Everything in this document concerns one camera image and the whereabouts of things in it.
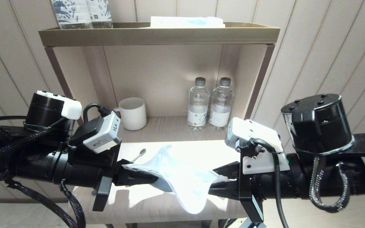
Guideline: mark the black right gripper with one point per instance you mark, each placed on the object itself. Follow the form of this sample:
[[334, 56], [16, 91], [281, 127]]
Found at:
[[247, 186]]

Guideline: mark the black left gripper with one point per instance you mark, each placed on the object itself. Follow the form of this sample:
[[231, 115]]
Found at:
[[106, 183]]

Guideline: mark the white zip pouch blue horse print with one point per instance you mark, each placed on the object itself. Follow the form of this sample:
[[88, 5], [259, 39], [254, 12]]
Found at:
[[182, 180]]

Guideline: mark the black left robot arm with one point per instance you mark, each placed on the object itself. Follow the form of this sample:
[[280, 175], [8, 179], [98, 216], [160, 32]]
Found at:
[[43, 164]]

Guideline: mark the grey toothbrush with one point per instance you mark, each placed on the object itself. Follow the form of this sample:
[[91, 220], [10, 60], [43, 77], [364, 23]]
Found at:
[[139, 154]]

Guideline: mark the white ribbed mug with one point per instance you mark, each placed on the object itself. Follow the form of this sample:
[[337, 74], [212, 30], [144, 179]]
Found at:
[[135, 114]]

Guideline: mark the clear water bottle plain label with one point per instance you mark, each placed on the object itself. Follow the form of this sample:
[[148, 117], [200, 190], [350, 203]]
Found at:
[[221, 104]]

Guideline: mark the clear water bottle dotted label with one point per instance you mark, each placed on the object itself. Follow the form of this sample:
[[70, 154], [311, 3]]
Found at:
[[198, 98]]

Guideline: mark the beige wooden shelf unit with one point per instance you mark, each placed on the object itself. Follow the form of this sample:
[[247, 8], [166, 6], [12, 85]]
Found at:
[[157, 79]]

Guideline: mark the brown shelf tray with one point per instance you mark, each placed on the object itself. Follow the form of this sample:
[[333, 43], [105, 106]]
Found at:
[[157, 37]]

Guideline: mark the flat white blue packet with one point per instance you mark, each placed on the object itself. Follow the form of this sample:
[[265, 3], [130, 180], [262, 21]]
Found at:
[[182, 22]]

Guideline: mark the small blue printed white pouch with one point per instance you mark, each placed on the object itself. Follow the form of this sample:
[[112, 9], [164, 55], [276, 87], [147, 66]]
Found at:
[[101, 12]]

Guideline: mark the large blue printed white pouch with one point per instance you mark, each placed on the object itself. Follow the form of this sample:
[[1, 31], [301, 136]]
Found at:
[[71, 14]]

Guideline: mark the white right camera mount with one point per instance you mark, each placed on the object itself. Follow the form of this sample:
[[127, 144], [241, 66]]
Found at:
[[265, 161]]

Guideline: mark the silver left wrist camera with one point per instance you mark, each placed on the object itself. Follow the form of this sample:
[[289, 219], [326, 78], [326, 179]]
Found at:
[[105, 136]]

